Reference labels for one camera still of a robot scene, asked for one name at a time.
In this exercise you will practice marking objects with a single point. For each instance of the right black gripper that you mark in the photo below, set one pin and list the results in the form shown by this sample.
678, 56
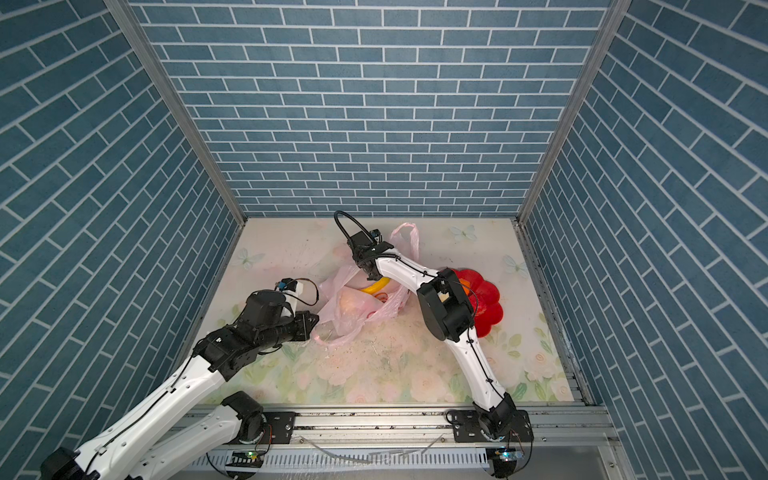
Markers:
363, 264

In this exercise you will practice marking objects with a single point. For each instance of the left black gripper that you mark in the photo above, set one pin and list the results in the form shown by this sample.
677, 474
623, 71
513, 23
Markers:
302, 318

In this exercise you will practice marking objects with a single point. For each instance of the yellow fake banana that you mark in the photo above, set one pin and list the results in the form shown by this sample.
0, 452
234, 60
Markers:
376, 287

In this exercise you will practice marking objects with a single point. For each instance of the pink plastic bag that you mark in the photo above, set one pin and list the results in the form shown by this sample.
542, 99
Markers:
331, 331

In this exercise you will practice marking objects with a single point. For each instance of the red flower-shaped plate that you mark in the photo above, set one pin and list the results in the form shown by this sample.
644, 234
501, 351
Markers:
485, 300

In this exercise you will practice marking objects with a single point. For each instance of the cream fake peeled fruit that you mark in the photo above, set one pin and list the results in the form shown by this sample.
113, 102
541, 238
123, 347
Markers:
354, 305

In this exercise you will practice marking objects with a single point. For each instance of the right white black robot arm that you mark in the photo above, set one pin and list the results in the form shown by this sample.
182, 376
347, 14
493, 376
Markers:
449, 316

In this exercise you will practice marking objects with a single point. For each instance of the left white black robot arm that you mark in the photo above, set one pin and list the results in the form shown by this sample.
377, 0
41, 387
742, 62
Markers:
140, 445

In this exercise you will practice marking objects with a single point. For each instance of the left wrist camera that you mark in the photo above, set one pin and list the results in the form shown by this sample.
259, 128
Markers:
292, 289

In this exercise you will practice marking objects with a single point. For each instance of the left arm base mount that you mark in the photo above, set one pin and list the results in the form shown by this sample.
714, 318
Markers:
272, 427

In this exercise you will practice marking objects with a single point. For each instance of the white slotted cable duct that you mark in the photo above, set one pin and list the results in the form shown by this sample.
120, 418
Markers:
311, 460

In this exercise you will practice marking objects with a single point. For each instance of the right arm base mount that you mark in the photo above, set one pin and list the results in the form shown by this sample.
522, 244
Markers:
468, 426

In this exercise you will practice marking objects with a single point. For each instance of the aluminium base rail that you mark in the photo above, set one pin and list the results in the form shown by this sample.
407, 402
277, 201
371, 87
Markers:
568, 424

